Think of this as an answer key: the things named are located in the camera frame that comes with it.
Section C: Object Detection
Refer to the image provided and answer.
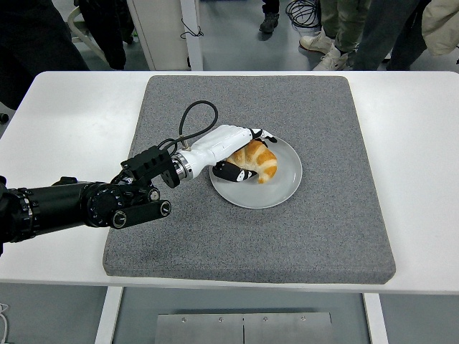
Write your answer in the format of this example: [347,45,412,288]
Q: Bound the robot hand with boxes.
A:
[177,124,279,183]

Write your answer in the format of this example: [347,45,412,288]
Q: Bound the golden croissant bread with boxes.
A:
[225,139,279,184]

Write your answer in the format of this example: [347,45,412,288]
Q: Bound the grey round plate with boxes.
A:
[209,133,303,210]

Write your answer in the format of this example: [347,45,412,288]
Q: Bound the grey metal plate with screws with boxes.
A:
[156,312,333,344]

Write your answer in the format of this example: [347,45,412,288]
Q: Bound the grey speckled mat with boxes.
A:
[103,75,397,286]

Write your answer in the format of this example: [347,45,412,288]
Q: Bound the white cabinet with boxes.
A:
[127,0,191,71]

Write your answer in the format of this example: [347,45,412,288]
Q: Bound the person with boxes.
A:
[353,0,431,72]
[0,0,90,110]
[77,0,137,71]
[299,0,374,72]
[258,0,280,35]

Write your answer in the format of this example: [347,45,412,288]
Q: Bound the white chair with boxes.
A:
[67,5,108,65]

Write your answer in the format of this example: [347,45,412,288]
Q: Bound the white table leg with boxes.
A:
[93,286,125,344]
[361,292,389,344]

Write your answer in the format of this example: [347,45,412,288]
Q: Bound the beige jacket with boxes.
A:
[422,0,459,57]

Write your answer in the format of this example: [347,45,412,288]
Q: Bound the white post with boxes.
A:
[181,0,204,71]

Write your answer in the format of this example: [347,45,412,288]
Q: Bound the thin black cable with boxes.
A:
[180,17,205,39]

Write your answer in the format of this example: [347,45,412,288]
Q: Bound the black coiled floor cables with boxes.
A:
[285,0,323,29]

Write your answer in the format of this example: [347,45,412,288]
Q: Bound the white cord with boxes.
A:
[0,302,10,341]

